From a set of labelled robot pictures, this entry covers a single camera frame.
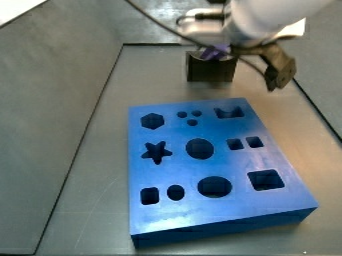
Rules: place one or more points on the blue shape-hole insertion block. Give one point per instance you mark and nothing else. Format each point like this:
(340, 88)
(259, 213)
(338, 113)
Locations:
(207, 173)

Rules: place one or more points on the black curved fixture stand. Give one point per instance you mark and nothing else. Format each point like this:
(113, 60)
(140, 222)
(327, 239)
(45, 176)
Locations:
(208, 70)

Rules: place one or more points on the purple star-profile bar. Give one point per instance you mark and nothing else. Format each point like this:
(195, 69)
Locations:
(215, 52)

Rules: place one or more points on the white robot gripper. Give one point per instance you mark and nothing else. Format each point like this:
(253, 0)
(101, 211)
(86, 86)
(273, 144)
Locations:
(247, 23)

